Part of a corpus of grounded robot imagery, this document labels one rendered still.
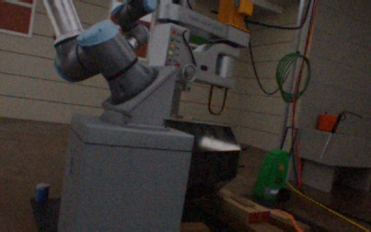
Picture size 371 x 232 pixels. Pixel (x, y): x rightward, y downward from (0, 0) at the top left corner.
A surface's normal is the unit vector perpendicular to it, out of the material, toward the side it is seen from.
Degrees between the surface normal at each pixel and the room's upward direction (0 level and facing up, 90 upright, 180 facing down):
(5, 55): 90
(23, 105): 90
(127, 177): 90
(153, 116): 90
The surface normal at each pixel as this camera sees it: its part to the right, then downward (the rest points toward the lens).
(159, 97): 0.54, 0.13
